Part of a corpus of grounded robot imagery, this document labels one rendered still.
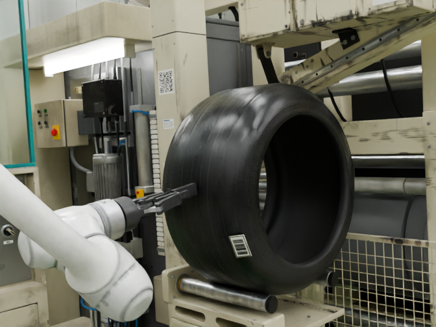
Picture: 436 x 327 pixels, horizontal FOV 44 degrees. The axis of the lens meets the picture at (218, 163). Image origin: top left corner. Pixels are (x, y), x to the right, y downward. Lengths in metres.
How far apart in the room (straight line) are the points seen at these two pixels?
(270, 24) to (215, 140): 0.57
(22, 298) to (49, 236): 0.94
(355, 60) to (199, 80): 0.48
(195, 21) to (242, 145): 0.58
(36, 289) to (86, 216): 0.77
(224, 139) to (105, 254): 0.48
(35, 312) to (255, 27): 1.14
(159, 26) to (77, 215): 0.83
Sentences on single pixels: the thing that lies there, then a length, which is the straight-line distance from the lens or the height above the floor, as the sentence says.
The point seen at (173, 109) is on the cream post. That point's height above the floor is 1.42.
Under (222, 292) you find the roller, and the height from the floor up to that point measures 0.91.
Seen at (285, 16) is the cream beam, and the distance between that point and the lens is 1.75.
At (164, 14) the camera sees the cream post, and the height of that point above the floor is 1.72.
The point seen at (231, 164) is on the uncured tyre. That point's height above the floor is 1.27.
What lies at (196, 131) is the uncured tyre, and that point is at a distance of 1.40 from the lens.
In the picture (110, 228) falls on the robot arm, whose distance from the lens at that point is 1.14.
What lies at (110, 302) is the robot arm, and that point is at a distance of 0.98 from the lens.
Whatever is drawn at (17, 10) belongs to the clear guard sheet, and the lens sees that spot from 1.87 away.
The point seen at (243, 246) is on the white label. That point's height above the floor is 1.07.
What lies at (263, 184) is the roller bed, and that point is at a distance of 1.98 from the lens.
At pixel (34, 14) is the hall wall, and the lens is 11.34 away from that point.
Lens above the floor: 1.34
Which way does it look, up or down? 3 degrees down
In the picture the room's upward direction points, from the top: 3 degrees counter-clockwise
